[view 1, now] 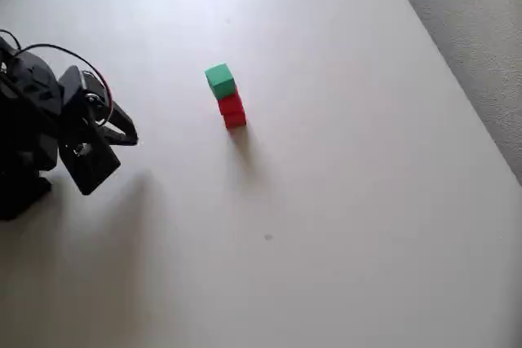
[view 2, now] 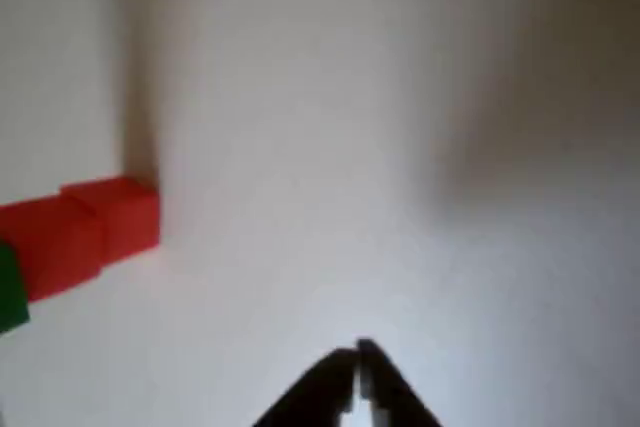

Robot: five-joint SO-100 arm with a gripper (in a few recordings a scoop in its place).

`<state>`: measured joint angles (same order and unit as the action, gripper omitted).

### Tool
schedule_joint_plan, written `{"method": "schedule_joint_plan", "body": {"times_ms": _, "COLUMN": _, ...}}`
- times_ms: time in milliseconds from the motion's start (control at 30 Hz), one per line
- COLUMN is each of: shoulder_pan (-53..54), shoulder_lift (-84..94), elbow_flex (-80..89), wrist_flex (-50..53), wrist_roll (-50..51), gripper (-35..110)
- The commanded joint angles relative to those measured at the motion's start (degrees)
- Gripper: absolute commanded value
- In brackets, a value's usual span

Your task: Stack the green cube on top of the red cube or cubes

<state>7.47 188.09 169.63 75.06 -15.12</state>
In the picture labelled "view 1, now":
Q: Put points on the green cube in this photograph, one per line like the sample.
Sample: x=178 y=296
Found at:
x=220 y=79

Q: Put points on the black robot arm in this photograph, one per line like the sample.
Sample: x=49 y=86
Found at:
x=28 y=120

